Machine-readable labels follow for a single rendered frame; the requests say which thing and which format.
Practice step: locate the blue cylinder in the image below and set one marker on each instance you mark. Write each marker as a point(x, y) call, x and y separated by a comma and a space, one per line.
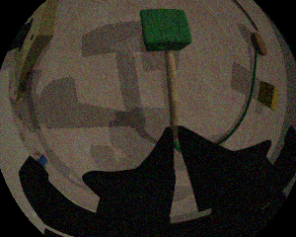
point(42, 160)

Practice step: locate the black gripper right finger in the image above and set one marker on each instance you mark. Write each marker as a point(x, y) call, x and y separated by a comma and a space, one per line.
point(212, 168)

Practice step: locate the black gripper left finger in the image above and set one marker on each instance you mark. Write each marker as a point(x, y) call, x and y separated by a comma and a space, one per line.
point(153, 180)

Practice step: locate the wooden stick with green string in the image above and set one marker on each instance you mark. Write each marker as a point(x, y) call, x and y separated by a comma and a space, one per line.
point(170, 68)

